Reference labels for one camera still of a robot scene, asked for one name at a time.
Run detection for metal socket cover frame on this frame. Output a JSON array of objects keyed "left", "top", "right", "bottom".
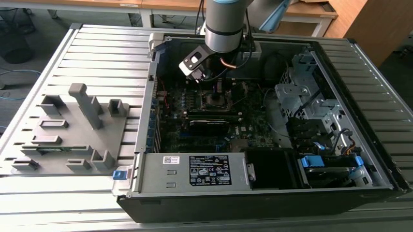
[{"left": 227, "top": 81, "right": 251, "bottom": 103}]

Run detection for silver topped CPU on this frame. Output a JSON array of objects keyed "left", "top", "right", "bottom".
[{"left": 207, "top": 94, "right": 225, "bottom": 106}]

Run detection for black CPU socket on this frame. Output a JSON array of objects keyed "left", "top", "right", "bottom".
[{"left": 200, "top": 89, "right": 235, "bottom": 112}]

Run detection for black RAM slot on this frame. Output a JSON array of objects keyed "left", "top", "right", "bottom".
[
  {"left": 187, "top": 114, "right": 241, "bottom": 119},
  {"left": 187, "top": 110, "right": 241, "bottom": 115}
]

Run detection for black graphics card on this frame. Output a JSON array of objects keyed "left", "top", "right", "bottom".
[{"left": 188, "top": 119, "right": 231, "bottom": 136}]

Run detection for green motherboard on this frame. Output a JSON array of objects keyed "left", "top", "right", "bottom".
[{"left": 153, "top": 79, "right": 281, "bottom": 154}]

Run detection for silver metal drive cage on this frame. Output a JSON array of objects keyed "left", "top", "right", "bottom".
[{"left": 273, "top": 50, "right": 355, "bottom": 150}]

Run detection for pale blue teach pendant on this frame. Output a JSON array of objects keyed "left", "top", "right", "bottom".
[{"left": 259, "top": 0, "right": 291, "bottom": 32}]

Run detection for brown chipset heatsink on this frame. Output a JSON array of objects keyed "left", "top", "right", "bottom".
[{"left": 229, "top": 139, "right": 248, "bottom": 152}]

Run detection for black rating label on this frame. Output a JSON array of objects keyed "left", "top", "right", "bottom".
[{"left": 188, "top": 155, "right": 232, "bottom": 186}]

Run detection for silver power supply unit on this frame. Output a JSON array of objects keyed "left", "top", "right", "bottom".
[{"left": 137, "top": 152, "right": 252, "bottom": 194}]

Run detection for hard disk in blue carrier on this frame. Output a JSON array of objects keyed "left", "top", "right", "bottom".
[{"left": 297, "top": 154, "right": 364, "bottom": 189}]

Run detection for grey plastic parts rack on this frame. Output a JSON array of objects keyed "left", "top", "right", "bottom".
[{"left": 9, "top": 83, "right": 130, "bottom": 174}]

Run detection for wooden cabinet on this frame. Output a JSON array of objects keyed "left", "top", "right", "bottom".
[{"left": 323, "top": 0, "right": 413, "bottom": 66}]

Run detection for green RAM stick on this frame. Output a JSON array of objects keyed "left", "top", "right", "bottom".
[{"left": 37, "top": 146, "right": 88, "bottom": 154}]

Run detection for black PC case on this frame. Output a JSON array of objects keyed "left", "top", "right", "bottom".
[{"left": 110, "top": 32, "right": 413, "bottom": 224}]

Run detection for black round floor object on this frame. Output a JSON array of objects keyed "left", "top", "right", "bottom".
[{"left": 1, "top": 47, "right": 34, "bottom": 65}]

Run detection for copper coloured camera cable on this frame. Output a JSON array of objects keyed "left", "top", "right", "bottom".
[{"left": 219, "top": 57, "right": 237, "bottom": 71}]

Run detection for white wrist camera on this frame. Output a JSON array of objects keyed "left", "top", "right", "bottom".
[{"left": 179, "top": 44, "right": 209, "bottom": 75}]

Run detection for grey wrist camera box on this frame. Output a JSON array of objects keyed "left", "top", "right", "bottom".
[{"left": 241, "top": 41, "right": 261, "bottom": 58}]

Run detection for thick black cable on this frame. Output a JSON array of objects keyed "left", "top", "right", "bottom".
[{"left": 263, "top": 52, "right": 289, "bottom": 84}]

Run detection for thin grey wire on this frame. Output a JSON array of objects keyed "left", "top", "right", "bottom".
[{"left": 261, "top": 88, "right": 279, "bottom": 108}]

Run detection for thin white wire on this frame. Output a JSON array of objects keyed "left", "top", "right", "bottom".
[{"left": 267, "top": 120, "right": 291, "bottom": 139}]

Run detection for wooden desk white frame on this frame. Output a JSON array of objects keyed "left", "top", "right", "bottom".
[
  {"left": 0, "top": 0, "right": 144, "bottom": 19},
  {"left": 141, "top": 0, "right": 338, "bottom": 37}
]

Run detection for coloured power wires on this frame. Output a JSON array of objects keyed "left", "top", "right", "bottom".
[{"left": 335, "top": 128, "right": 360, "bottom": 157}]

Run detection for blue floor cable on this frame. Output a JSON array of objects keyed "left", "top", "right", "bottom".
[{"left": 0, "top": 69, "right": 42, "bottom": 78}]

